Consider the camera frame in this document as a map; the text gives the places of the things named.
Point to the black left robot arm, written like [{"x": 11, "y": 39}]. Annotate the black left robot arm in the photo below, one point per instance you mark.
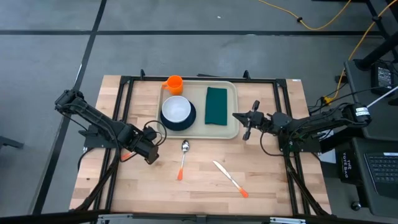
[{"x": 93, "y": 115}]

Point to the black tote bag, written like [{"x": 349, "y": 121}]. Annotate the black tote bag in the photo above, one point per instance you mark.
[{"x": 346, "y": 165}]

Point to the black laptop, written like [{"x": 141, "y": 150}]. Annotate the black laptop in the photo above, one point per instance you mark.
[{"x": 384, "y": 169}]

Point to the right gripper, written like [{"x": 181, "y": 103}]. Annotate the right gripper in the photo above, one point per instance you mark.
[{"x": 273, "y": 123}]

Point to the dark green cloth napkin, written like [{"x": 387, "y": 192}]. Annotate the dark green cloth napkin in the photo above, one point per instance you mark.
[{"x": 216, "y": 105}]

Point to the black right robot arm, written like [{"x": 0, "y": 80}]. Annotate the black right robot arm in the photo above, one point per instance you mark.
[{"x": 326, "y": 119}]

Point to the dark chair base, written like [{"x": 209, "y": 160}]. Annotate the dark chair base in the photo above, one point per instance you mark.
[{"x": 9, "y": 142}]

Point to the beige plastic tray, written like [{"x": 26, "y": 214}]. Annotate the beige plastic tray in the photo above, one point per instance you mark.
[{"x": 196, "y": 90}]

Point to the dark teal plate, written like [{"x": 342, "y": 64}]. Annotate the dark teal plate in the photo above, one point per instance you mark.
[{"x": 178, "y": 127}]

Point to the black power adapter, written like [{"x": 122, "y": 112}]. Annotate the black power adapter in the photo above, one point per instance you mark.
[{"x": 384, "y": 77}]

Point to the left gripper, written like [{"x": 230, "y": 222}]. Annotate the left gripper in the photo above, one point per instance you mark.
[{"x": 143, "y": 140}]

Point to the orange plastic mug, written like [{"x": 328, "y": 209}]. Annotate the orange plastic mug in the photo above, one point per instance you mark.
[{"x": 174, "y": 85}]

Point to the white paper sheet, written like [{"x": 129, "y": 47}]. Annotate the white paper sheet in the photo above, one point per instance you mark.
[{"x": 328, "y": 157}]

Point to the white bowl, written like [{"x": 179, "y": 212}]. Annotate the white bowl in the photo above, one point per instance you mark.
[{"x": 176, "y": 109}]

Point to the black caster wheel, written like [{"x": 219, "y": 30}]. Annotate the black caster wheel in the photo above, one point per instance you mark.
[{"x": 356, "y": 206}]

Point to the black stand legs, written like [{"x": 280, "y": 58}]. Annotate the black stand legs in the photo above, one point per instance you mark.
[{"x": 377, "y": 51}]

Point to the grey side desk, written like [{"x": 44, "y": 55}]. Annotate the grey side desk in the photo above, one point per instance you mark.
[{"x": 382, "y": 124}]

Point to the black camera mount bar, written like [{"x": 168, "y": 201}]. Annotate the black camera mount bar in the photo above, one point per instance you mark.
[{"x": 199, "y": 219}]

